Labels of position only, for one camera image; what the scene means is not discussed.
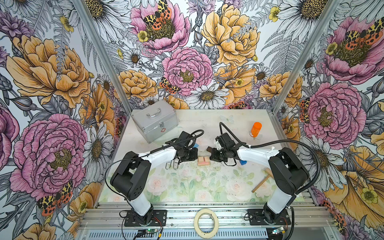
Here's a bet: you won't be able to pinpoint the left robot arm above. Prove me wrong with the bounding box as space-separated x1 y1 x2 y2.
107 130 204 226

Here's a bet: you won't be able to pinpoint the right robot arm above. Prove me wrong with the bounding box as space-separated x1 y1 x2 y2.
207 133 310 225

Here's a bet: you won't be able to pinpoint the metal tongs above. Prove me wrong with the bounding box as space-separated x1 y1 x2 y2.
165 160 179 170

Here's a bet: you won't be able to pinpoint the orange plastic bottle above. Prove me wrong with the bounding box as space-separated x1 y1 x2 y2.
250 122 262 138

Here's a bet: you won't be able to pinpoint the silver metal case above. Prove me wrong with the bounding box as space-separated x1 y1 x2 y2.
132 100 179 143

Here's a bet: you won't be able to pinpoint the thin wood stick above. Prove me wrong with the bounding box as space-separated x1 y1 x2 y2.
252 168 274 193

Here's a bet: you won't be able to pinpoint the green circuit board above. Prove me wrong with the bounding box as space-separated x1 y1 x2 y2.
135 229 163 238
271 227 286 235

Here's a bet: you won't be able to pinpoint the masking tape roll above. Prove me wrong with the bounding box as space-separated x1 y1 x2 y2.
194 208 220 240

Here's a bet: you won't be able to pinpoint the right green circuit board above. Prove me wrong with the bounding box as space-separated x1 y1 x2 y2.
271 227 286 235

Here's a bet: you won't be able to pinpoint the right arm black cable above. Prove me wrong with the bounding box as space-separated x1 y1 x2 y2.
218 121 322 240

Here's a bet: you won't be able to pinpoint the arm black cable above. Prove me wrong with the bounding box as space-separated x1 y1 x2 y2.
218 121 322 240
104 129 205 208

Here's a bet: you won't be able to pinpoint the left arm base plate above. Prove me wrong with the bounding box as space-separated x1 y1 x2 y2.
124 210 168 227

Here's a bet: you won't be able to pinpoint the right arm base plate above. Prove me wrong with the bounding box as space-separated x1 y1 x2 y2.
245 209 292 226

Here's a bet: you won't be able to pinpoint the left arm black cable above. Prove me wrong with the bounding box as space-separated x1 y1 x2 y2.
104 129 205 208

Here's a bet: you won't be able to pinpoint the aluminium frame rail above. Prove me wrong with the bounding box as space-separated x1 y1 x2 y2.
79 203 335 230

